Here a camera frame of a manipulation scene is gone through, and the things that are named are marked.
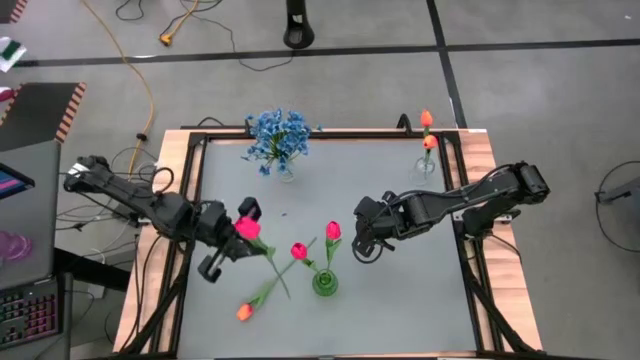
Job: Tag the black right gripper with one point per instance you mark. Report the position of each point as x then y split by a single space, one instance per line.
382 220

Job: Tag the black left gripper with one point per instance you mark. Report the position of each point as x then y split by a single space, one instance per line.
215 225

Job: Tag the orange artificial tulip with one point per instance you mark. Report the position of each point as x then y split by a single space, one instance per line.
426 118
430 141
245 311

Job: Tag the blue artificial flower bunch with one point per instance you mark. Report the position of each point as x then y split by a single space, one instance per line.
265 145
297 130

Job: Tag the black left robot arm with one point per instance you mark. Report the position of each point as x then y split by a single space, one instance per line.
130 197

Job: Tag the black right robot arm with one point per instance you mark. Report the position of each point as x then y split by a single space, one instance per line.
475 197

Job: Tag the green patterned glass vase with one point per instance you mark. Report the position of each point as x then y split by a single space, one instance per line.
325 282

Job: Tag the clear round-bellied glass vase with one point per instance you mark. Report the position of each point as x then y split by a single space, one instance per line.
287 174

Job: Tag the clear ribbed glass vase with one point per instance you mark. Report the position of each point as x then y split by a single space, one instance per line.
422 172

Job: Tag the black hook at table edge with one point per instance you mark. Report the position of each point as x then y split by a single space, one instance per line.
404 122

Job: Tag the grey laptop lid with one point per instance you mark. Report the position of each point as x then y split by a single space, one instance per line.
30 225

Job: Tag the backlit black keyboard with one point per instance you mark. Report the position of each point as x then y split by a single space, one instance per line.
27 315

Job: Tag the large black striped-edge mat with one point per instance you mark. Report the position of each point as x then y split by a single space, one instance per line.
35 115

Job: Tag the small black striped-edge mat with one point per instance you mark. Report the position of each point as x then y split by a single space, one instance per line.
7 9

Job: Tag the black aluminium table frame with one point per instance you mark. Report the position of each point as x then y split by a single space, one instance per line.
360 135

